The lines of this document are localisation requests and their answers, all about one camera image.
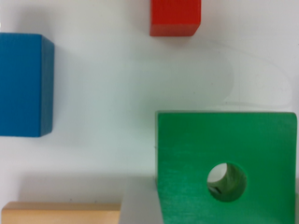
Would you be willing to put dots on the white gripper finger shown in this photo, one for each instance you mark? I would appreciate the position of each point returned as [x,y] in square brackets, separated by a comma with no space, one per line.
[140,203]

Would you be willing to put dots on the green square block with hole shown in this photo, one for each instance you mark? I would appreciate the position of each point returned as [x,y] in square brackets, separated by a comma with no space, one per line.
[226,168]

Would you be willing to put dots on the blue rectangular block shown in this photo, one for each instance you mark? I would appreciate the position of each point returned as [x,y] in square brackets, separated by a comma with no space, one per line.
[26,85]

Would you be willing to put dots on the red rectangular block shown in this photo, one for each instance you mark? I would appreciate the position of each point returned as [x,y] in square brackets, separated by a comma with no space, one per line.
[174,17]

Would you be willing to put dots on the wooden peg base board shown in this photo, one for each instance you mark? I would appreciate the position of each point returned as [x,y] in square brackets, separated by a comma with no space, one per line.
[60,213]

